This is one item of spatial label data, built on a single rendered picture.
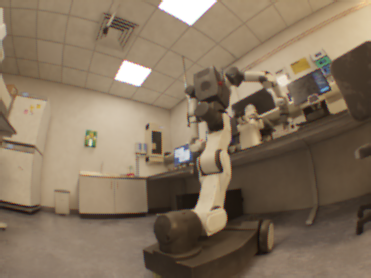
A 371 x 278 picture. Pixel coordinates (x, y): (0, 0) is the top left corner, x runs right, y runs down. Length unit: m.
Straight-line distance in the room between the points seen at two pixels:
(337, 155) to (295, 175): 0.59
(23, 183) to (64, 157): 1.10
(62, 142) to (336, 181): 4.30
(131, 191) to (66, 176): 1.33
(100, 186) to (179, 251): 2.19
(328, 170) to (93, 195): 3.22
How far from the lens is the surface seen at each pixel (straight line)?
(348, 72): 1.01
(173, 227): 0.61
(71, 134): 3.45
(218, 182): 0.90
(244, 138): 1.51
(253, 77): 1.31
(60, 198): 3.02
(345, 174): 2.08
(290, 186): 2.14
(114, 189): 2.74
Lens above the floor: 0.44
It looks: 19 degrees up
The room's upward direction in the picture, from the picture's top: 5 degrees counter-clockwise
